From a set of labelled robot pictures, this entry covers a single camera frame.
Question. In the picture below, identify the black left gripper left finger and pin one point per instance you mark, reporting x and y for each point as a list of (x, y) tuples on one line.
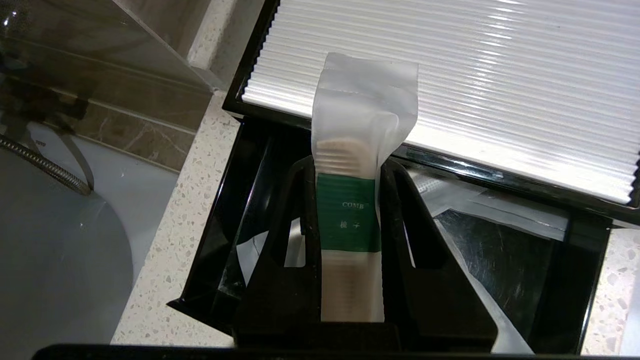
[(280, 310)]

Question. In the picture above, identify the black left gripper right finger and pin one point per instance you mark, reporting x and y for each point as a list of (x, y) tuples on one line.
[(430, 310)]

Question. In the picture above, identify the black box drawer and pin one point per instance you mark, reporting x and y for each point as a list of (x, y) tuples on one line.
[(575, 280)]

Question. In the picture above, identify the black amenity box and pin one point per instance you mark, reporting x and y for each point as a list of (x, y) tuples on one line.
[(240, 107)]

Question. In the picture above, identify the clear plastic amenity packet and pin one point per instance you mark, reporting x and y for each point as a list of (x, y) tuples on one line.
[(500, 210)]

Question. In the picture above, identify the tinted glass partition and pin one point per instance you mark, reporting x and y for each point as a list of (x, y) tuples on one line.
[(100, 45)]

